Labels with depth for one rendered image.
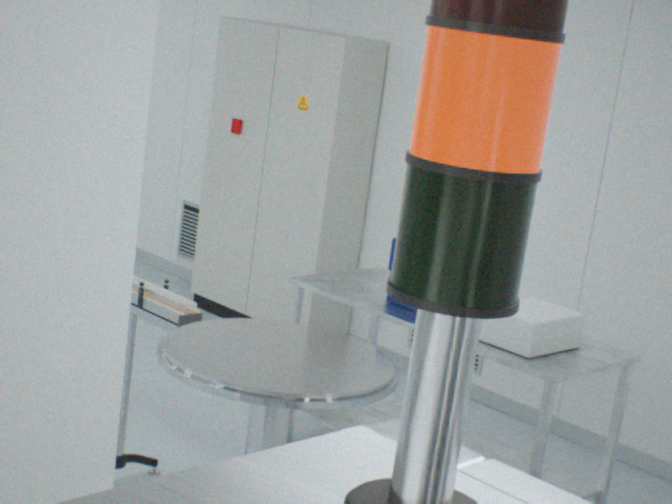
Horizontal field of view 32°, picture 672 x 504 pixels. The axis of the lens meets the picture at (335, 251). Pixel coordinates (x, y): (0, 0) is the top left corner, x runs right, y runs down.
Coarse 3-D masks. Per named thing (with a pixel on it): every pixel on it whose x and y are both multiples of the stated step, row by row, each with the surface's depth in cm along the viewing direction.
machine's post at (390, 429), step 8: (376, 424) 58; (384, 424) 58; (392, 424) 58; (376, 432) 57; (384, 432) 57; (392, 432) 57; (464, 448) 56; (464, 456) 55; (472, 456) 55; (480, 456) 56; (464, 464) 55; (472, 464) 55
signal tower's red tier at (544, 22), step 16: (432, 0) 41; (448, 0) 40; (464, 0) 40; (480, 0) 40; (496, 0) 39; (512, 0) 39; (528, 0) 39; (544, 0) 40; (560, 0) 40; (448, 16) 40; (464, 16) 40; (480, 16) 40; (496, 16) 40; (512, 16) 40; (528, 16) 40; (544, 16) 40; (560, 16) 41; (560, 32) 41
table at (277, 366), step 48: (192, 336) 455; (240, 336) 463; (288, 336) 472; (336, 336) 481; (192, 384) 413; (240, 384) 408; (288, 384) 415; (336, 384) 422; (384, 384) 431; (288, 432) 451
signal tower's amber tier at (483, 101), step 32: (448, 32) 40; (448, 64) 40; (480, 64) 40; (512, 64) 40; (544, 64) 40; (448, 96) 41; (480, 96) 40; (512, 96) 40; (544, 96) 41; (416, 128) 42; (448, 128) 41; (480, 128) 40; (512, 128) 40; (544, 128) 42; (448, 160) 41; (480, 160) 41; (512, 160) 41
